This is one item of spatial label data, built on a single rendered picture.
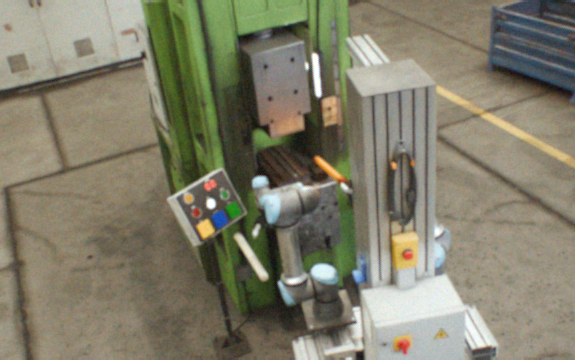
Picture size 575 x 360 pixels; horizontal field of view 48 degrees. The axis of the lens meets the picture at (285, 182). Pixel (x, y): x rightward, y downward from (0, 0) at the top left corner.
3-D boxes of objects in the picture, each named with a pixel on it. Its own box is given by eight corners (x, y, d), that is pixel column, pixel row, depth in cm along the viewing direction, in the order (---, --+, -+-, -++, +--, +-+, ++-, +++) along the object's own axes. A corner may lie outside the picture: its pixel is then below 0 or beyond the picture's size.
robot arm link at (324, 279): (343, 297, 293) (341, 274, 286) (315, 305, 290) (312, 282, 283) (334, 281, 303) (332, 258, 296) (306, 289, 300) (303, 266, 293)
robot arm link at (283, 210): (318, 303, 289) (302, 195, 266) (286, 313, 287) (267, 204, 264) (310, 289, 300) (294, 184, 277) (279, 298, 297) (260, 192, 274)
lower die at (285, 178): (310, 184, 379) (308, 171, 375) (278, 194, 373) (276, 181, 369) (282, 154, 413) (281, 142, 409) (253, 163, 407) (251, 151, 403)
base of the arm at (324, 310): (347, 316, 296) (346, 300, 291) (315, 323, 295) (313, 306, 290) (340, 295, 309) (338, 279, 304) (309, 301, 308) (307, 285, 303)
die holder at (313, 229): (342, 243, 401) (337, 181, 378) (285, 262, 391) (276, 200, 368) (304, 200, 447) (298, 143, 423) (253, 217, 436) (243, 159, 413)
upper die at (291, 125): (304, 129, 361) (302, 114, 356) (271, 139, 355) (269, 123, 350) (276, 103, 395) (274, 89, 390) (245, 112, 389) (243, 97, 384)
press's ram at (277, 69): (325, 107, 359) (319, 38, 339) (260, 126, 349) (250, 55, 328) (294, 83, 393) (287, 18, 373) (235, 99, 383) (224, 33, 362)
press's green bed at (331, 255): (345, 300, 426) (341, 242, 401) (293, 320, 415) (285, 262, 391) (310, 255, 470) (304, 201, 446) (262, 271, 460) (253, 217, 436)
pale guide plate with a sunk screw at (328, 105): (337, 123, 382) (335, 96, 373) (323, 127, 379) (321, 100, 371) (336, 121, 384) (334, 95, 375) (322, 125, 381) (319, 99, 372)
